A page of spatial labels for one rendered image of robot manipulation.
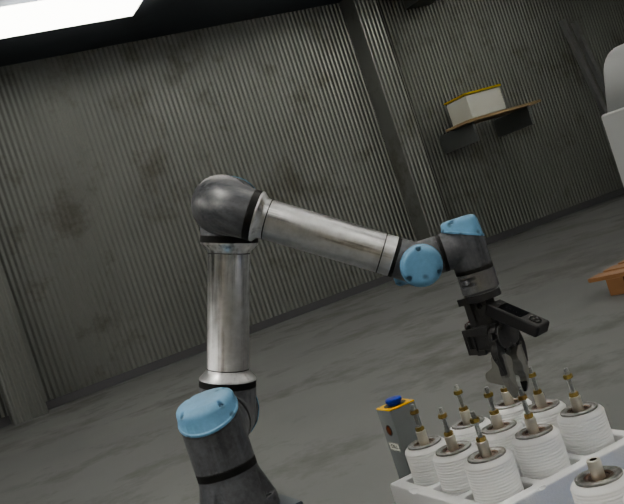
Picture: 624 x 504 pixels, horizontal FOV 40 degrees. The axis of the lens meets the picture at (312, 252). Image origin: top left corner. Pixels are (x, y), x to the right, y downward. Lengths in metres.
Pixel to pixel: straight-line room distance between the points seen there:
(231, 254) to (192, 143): 7.22
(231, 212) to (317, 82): 8.13
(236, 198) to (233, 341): 0.31
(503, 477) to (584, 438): 0.21
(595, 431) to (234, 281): 0.77
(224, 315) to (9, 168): 6.84
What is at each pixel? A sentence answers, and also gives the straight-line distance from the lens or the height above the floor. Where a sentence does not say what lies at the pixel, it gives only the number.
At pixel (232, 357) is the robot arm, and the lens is 1.70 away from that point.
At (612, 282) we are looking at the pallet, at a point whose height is 0.07.
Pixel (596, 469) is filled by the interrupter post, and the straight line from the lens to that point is 1.44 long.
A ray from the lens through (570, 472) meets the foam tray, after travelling 1.72.
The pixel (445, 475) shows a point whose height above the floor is 0.22.
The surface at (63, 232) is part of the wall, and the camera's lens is 8.40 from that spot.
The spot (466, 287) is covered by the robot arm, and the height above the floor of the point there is 0.56.
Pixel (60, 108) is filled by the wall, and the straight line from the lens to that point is 8.66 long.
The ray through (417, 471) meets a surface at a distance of 1.88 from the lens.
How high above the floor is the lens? 0.75
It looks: 1 degrees down
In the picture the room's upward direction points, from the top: 18 degrees counter-clockwise
